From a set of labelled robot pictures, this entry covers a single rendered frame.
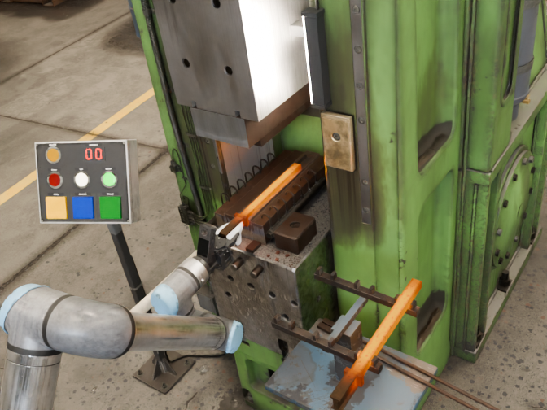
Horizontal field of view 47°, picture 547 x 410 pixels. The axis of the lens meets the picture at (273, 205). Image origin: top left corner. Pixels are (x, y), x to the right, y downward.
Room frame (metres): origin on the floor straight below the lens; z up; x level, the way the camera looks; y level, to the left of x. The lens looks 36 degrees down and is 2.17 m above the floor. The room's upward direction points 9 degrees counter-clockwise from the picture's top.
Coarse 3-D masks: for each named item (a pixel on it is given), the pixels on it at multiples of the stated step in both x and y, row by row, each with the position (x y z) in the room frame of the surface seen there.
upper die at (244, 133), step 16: (304, 96) 1.76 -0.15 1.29; (192, 112) 1.66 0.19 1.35; (208, 112) 1.62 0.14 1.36; (272, 112) 1.63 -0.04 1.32; (288, 112) 1.69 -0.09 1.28; (208, 128) 1.62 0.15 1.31; (224, 128) 1.59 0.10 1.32; (240, 128) 1.55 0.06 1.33; (256, 128) 1.57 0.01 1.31; (272, 128) 1.62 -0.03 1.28; (240, 144) 1.55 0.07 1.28
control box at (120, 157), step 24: (48, 144) 1.91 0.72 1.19; (72, 144) 1.88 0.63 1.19; (96, 144) 1.86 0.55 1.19; (120, 144) 1.83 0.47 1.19; (48, 168) 1.87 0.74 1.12; (72, 168) 1.84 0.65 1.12; (96, 168) 1.82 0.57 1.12; (120, 168) 1.80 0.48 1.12; (48, 192) 1.83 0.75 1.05; (72, 192) 1.81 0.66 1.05; (96, 192) 1.78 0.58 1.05; (120, 192) 1.76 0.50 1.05; (72, 216) 1.77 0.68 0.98; (96, 216) 1.74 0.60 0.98
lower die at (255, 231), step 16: (288, 160) 1.89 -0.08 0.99; (320, 160) 1.85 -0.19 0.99; (256, 176) 1.84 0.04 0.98; (272, 176) 1.81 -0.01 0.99; (304, 176) 1.77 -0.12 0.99; (320, 176) 1.79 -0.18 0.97; (240, 192) 1.75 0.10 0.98; (256, 192) 1.72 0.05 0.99; (304, 192) 1.72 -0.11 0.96; (224, 208) 1.67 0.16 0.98; (240, 208) 1.65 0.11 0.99; (272, 208) 1.61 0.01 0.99; (288, 208) 1.64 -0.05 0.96; (224, 224) 1.64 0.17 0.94; (256, 224) 1.55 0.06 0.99; (272, 224) 1.57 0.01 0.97; (256, 240) 1.56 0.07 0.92
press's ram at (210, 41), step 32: (160, 0) 1.67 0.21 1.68; (192, 0) 1.60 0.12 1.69; (224, 0) 1.53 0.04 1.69; (256, 0) 1.55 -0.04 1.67; (288, 0) 1.66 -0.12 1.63; (160, 32) 1.69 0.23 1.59; (192, 32) 1.61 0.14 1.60; (224, 32) 1.54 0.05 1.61; (256, 32) 1.54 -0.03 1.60; (288, 32) 1.64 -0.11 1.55; (192, 64) 1.63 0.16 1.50; (224, 64) 1.56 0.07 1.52; (256, 64) 1.52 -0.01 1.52; (288, 64) 1.63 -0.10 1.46; (192, 96) 1.65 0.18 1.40; (224, 96) 1.57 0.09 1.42; (256, 96) 1.51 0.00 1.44; (288, 96) 1.62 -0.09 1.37
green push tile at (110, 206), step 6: (102, 198) 1.76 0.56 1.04; (108, 198) 1.75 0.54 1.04; (114, 198) 1.75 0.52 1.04; (120, 198) 1.75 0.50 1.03; (102, 204) 1.75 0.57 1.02; (108, 204) 1.75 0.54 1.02; (114, 204) 1.74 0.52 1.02; (120, 204) 1.74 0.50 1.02; (102, 210) 1.74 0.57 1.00; (108, 210) 1.74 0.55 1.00; (114, 210) 1.73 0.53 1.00; (120, 210) 1.73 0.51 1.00; (102, 216) 1.73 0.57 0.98; (108, 216) 1.73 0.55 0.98; (114, 216) 1.72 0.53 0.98; (120, 216) 1.72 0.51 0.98
